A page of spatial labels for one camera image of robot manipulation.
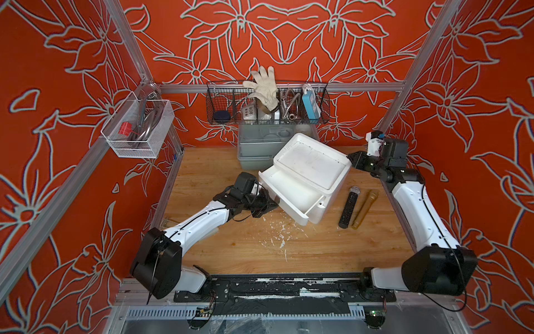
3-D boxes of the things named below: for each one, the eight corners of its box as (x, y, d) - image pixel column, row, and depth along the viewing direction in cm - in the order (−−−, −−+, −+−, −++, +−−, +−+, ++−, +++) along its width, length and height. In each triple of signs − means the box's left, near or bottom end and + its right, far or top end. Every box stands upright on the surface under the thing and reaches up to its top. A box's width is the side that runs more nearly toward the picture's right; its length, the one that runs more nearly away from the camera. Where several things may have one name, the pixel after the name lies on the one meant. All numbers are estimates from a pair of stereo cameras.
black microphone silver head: (335, 225, 90) (337, 222, 88) (350, 187, 103) (351, 184, 101) (346, 230, 89) (348, 227, 86) (359, 191, 102) (361, 188, 99)
